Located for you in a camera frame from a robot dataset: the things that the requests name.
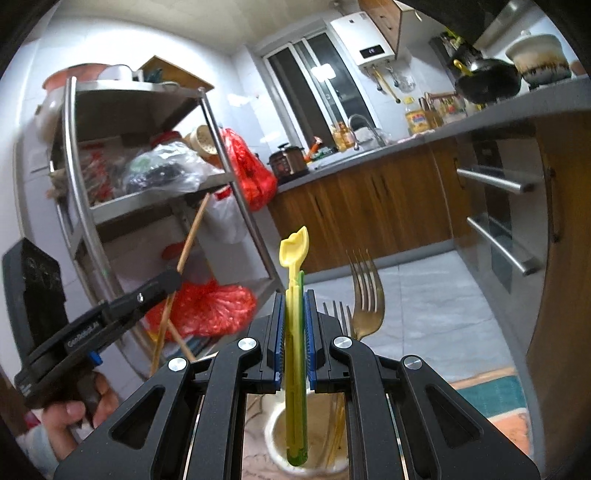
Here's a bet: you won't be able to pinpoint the pink basin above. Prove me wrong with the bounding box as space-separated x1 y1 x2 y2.
43 64 108 91

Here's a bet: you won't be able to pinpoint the person's left hand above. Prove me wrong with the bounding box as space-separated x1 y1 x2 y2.
41 372 123 462

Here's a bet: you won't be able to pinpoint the white bowl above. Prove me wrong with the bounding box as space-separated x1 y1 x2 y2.
96 64 136 82

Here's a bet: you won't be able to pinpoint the red snack packets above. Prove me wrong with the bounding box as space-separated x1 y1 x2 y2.
78 142 126 205

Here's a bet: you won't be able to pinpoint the yellow cooking oil bottle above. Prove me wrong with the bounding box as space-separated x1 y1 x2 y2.
405 96 428 136

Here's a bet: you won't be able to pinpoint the dark pressure cooker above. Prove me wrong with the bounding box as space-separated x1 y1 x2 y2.
268 143 310 179

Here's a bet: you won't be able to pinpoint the person's left forearm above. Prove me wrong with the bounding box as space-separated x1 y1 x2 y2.
16 422 64 479

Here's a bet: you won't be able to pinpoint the wooden chopstick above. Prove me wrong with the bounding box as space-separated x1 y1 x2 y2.
166 320 198 364
150 193 211 377

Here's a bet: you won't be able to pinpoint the white ceramic pot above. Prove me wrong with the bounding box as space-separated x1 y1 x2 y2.
505 30 570 86

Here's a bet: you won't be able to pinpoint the clear bag with dark contents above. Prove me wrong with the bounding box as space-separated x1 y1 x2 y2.
123 141 223 195

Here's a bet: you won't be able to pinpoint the wooden wall cabinet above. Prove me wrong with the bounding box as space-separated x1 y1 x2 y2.
359 0 417 54

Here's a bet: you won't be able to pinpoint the printed tablecloth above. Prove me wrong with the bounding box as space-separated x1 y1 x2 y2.
438 367 533 462

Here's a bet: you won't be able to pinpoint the yellow plastic spoon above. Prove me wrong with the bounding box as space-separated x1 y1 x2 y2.
280 226 309 462

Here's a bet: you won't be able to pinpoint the hanging red plastic bag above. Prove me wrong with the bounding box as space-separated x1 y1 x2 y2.
220 128 278 212

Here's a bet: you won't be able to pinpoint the built-in steel oven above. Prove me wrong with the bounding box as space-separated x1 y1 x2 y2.
454 133 551 297

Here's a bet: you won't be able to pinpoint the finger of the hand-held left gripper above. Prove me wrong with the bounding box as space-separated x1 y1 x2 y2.
98 270 182 336

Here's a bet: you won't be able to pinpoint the metal sink faucet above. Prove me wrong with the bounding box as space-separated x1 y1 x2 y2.
346 114 384 151

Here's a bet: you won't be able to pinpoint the black wok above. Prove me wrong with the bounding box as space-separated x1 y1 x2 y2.
453 58 523 105

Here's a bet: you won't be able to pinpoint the metal shelf rack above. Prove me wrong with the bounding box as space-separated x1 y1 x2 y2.
41 76 288 380

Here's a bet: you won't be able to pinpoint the white plastic bag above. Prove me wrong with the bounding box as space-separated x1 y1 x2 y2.
204 186 249 245

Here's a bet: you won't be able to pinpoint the grey kitchen countertop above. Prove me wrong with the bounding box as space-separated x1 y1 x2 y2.
276 76 591 186

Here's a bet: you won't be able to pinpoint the white floral ceramic utensil holder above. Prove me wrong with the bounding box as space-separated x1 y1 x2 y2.
244 392 351 480

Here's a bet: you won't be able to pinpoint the wooden base cabinets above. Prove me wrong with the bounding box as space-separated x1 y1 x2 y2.
267 111 591 462

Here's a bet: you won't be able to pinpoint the white water heater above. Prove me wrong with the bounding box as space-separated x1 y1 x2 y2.
329 13 399 71

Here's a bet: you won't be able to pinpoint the black range hood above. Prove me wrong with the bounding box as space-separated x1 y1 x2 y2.
470 0 555 48

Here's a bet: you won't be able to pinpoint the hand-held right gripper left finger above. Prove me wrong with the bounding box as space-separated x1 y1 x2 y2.
55 291 285 480

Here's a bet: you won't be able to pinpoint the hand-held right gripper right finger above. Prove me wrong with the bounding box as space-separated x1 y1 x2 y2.
304 289 542 480

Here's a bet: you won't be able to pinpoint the crumpled red plastic bag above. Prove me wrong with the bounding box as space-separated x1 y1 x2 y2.
147 279 257 339

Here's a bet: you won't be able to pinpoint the beige plastic strainer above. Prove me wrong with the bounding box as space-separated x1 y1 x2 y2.
184 124 219 161

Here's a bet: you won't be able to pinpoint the wooden board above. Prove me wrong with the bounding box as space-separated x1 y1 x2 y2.
138 55 216 92

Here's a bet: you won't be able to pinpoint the small metal fork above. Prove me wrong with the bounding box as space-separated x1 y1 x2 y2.
322 300 353 336

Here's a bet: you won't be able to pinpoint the kitchen window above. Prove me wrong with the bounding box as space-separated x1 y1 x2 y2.
260 30 385 149

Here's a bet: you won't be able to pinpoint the large metal fork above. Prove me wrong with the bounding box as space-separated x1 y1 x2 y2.
330 249 385 462

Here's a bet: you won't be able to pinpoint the amber bottles by sink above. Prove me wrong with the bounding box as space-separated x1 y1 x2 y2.
333 120 356 151

